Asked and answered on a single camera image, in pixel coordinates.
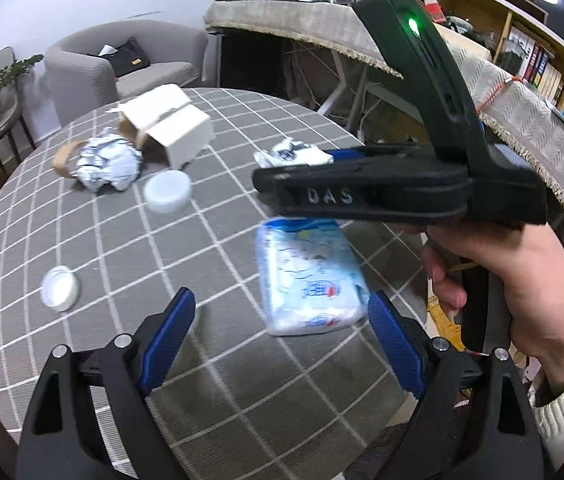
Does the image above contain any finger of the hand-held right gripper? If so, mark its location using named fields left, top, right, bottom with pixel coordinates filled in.
left=322, top=143, right=436, bottom=163
left=252, top=156, right=470, bottom=222

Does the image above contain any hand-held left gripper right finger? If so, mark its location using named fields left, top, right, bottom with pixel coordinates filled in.
left=368, top=290, right=545, bottom=480

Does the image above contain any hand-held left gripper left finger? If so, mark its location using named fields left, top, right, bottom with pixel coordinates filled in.
left=14, top=287, right=196, bottom=480

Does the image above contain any white wrapper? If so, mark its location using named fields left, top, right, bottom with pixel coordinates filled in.
left=253, top=137, right=335, bottom=170

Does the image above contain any blue white tissue packet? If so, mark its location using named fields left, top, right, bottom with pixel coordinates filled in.
left=254, top=217, right=370, bottom=337

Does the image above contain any person's right hand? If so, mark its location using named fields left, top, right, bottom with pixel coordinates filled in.
left=402, top=220, right=564, bottom=366

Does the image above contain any yellow object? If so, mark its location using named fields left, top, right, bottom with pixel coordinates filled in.
left=427, top=294, right=464, bottom=353

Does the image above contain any grey checked tablecloth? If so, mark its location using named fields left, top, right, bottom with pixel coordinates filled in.
left=0, top=87, right=435, bottom=466

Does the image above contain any row of books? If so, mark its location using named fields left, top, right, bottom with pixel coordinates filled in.
left=499, top=25, right=564, bottom=126

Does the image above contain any wooden bookshelf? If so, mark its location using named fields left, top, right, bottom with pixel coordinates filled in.
left=369, top=0, right=564, bottom=141

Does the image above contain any small silver lid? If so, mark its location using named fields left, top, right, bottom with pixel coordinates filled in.
left=40, top=265, right=82, bottom=312

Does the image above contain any beige fringed desk cloth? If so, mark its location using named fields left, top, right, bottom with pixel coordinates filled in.
left=203, top=0, right=564, bottom=291

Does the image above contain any white round plastic lid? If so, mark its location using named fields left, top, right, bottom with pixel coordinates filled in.
left=143, top=170, right=193, bottom=214

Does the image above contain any white cardboard box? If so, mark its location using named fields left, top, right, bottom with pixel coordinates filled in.
left=107, top=84, right=214, bottom=170

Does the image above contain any crumpled foil ball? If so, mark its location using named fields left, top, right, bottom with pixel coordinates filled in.
left=74, top=127, right=144, bottom=194

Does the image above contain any grey armchair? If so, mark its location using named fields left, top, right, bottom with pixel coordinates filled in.
left=44, top=20, right=209, bottom=126

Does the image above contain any brown paper tape roll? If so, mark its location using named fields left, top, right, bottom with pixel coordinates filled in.
left=54, top=141, right=87, bottom=179

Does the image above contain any black bag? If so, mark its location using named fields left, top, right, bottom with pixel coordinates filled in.
left=87, top=37, right=151, bottom=79

